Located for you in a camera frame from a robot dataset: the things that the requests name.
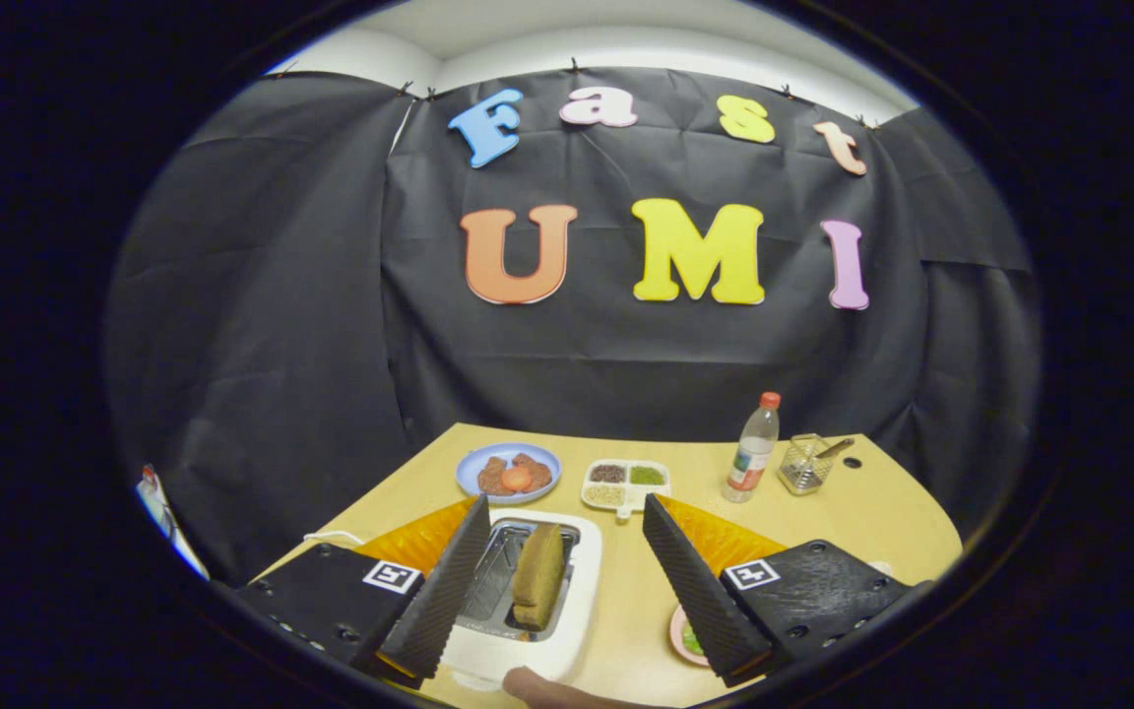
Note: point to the green lettuce leaf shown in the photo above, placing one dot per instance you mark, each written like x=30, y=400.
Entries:
x=692, y=640

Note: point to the white toaster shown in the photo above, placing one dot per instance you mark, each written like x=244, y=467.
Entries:
x=579, y=611

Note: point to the clear red-capped water bottle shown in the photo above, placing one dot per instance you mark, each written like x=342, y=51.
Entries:
x=752, y=453

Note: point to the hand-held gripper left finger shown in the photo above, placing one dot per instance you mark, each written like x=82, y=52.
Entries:
x=449, y=586

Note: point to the brown toasted bread slice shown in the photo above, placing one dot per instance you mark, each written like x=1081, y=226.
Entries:
x=537, y=581

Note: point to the black backdrop cloth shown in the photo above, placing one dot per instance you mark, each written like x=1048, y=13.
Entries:
x=626, y=364

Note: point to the pink plate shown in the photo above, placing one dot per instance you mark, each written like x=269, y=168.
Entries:
x=675, y=635

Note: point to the blue plate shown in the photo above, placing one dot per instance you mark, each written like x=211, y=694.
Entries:
x=470, y=465

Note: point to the brown meat slices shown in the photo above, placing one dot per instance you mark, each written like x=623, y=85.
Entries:
x=539, y=471

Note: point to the white divided condiment dish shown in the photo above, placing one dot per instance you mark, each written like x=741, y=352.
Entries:
x=626, y=497

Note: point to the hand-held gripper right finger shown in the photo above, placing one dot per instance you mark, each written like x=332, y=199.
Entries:
x=700, y=591

